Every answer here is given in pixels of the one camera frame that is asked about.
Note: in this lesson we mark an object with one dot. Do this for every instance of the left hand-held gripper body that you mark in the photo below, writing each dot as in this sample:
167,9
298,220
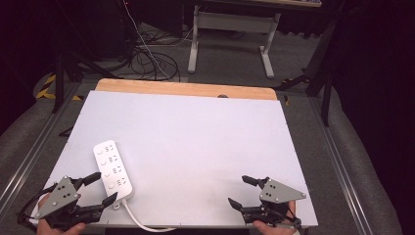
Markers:
58,196

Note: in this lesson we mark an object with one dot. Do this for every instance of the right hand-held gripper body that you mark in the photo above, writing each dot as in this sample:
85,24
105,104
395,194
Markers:
279,193

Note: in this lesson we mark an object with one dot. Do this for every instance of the white power strip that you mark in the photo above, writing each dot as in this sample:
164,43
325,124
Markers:
112,171

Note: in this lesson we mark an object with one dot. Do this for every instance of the person's left hand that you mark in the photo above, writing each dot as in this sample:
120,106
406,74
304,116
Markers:
62,231

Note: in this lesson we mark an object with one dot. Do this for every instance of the person's right hand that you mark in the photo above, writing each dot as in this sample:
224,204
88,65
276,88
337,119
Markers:
277,230

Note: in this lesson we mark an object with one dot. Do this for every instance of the white table cover board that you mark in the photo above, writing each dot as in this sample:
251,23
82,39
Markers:
195,147

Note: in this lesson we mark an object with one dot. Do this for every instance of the yellow black floor tape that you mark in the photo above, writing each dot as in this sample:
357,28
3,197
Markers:
47,86

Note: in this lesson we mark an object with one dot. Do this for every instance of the black tripod stand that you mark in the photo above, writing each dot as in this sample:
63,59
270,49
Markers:
60,81

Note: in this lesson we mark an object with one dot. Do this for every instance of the black metal stand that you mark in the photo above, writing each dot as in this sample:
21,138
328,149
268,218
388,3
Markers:
326,81

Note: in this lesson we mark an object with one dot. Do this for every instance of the light wooden desk top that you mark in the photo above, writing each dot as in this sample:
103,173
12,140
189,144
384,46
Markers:
293,2

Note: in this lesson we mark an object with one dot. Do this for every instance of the aluminium floor rail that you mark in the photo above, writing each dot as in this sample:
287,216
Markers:
339,169
36,147

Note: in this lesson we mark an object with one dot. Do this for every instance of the white metal desk frame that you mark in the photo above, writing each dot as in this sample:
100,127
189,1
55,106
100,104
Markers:
233,21

